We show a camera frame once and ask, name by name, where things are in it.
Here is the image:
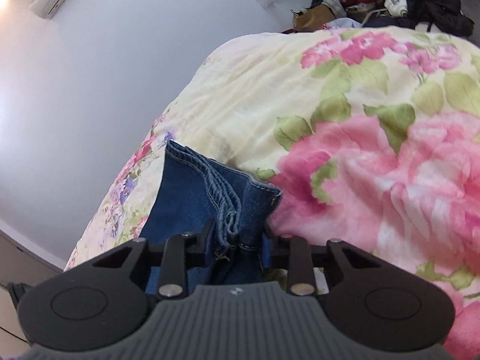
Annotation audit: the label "blue denim jeans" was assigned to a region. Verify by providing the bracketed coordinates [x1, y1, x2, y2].
[141, 141, 281, 291]

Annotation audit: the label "floral yellow bed quilt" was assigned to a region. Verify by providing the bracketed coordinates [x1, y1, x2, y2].
[67, 27, 479, 359]

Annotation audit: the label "beige wardrobe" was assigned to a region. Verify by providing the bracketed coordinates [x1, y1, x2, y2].
[0, 232, 62, 359]

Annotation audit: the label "brown paper bag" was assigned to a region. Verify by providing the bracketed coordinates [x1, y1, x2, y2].
[293, 4, 335, 33]

